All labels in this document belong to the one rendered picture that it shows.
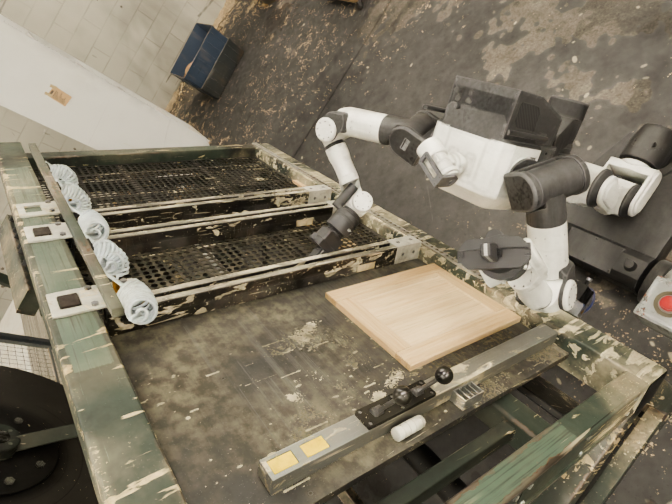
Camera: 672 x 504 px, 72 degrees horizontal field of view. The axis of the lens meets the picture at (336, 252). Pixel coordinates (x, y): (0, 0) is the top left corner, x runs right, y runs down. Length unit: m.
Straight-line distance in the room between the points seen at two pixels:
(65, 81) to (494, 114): 3.91
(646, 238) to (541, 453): 1.41
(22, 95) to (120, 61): 1.76
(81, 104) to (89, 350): 3.77
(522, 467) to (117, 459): 0.72
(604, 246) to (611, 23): 1.33
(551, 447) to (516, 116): 0.74
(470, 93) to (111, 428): 1.08
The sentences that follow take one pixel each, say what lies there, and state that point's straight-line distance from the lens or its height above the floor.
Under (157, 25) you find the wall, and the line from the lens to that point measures 6.20.
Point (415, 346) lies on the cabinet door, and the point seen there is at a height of 1.25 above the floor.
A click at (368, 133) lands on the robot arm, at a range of 1.47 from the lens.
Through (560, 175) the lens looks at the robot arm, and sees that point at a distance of 1.17.
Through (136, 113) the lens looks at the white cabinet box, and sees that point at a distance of 4.81.
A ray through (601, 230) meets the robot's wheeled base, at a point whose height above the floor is 0.17.
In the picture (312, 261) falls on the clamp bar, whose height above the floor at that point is 1.32.
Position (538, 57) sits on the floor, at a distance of 3.16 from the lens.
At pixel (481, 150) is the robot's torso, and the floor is 1.36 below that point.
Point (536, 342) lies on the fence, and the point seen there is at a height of 1.00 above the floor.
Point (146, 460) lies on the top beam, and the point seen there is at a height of 1.91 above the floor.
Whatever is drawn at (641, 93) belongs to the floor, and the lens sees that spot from 2.84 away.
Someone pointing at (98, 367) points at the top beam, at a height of 1.92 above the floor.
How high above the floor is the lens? 2.35
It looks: 47 degrees down
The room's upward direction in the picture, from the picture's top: 64 degrees counter-clockwise
